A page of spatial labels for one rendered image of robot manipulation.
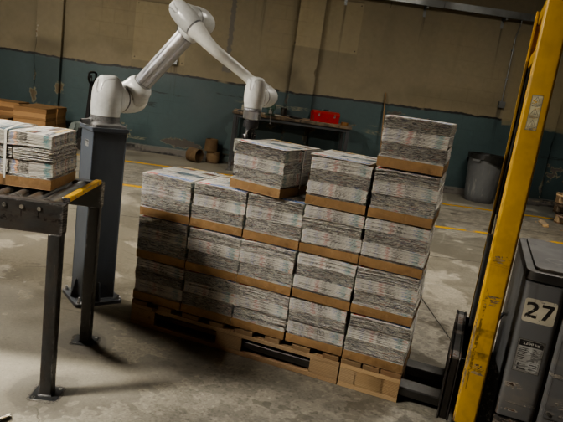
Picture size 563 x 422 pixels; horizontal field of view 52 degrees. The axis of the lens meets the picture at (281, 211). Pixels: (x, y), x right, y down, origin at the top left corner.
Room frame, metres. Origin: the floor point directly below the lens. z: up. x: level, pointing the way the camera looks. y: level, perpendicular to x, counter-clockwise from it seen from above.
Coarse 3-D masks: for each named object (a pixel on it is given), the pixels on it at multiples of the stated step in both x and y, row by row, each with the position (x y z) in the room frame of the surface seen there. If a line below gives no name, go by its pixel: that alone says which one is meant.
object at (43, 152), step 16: (32, 128) 2.41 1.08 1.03; (48, 128) 2.47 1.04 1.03; (64, 128) 2.54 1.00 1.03; (16, 144) 2.26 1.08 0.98; (32, 144) 2.27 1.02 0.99; (48, 144) 2.27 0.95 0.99; (64, 144) 2.41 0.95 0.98; (16, 160) 2.27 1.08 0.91; (32, 160) 2.27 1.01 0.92; (48, 160) 2.27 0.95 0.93; (64, 160) 2.40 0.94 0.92; (32, 176) 2.27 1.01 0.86; (48, 176) 2.28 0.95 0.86
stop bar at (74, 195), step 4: (96, 180) 2.55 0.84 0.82; (100, 180) 2.56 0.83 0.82; (88, 184) 2.44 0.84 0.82; (92, 184) 2.45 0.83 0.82; (96, 184) 2.50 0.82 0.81; (100, 184) 2.55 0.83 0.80; (80, 188) 2.33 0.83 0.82; (84, 188) 2.34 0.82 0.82; (88, 188) 2.38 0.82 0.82; (92, 188) 2.44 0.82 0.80; (72, 192) 2.25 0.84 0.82; (76, 192) 2.26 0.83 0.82; (80, 192) 2.28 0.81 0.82; (84, 192) 2.32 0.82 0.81; (68, 196) 2.17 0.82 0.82; (72, 196) 2.18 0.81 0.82; (76, 196) 2.23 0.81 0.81; (64, 200) 2.14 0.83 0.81; (68, 200) 2.15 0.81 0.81; (72, 200) 2.18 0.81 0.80
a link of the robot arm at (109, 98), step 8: (96, 80) 3.12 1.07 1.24; (104, 80) 3.11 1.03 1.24; (112, 80) 3.12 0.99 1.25; (120, 80) 3.17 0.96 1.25; (96, 88) 3.10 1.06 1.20; (104, 88) 3.09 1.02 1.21; (112, 88) 3.11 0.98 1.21; (120, 88) 3.15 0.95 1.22; (96, 96) 3.09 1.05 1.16; (104, 96) 3.09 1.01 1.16; (112, 96) 3.10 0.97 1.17; (120, 96) 3.15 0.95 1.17; (128, 96) 3.23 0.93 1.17; (96, 104) 3.09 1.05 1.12; (104, 104) 3.09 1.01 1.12; (112, 104) 3.11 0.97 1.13; (120, 104) 3.15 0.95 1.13; (128, 104) 3.23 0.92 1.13; (96, 112) 3.09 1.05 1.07; (104, 112) 3.09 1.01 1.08; (112, 112) 3.11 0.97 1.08; (120, 112) 3.17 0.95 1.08
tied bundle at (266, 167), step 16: (240, 144) 2.77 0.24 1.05; (240, 160) 2.76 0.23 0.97; (256, 160) 2.72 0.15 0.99; (272, 160) 2.68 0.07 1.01; (288, 160) 2.68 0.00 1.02; (304, 160) 2.82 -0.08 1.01; (240, 176) 2.76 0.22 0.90; (256, 176) 2.71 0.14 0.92; (272, 176) 2.67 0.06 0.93; (288, 176) 2.69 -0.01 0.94; (304, 176) 2.84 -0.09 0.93
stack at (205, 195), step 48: (144, 192) 2.89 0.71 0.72; (192, 192) 2.82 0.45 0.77; (240, 192) 2.73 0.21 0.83; (144, 240) 2.89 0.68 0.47; (192, 240) 2.80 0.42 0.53; (240, 240) 2.72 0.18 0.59; (336, 240) 2.58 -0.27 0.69; (144, 288) 2.88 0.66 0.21; (192, 288) 2.80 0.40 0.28; (240, 288) 2.71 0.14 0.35; (336, 288) 2.56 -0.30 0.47; (192, 336) 2.79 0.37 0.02; (240, 336) 2.70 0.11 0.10; (336, 336) 2.55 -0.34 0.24
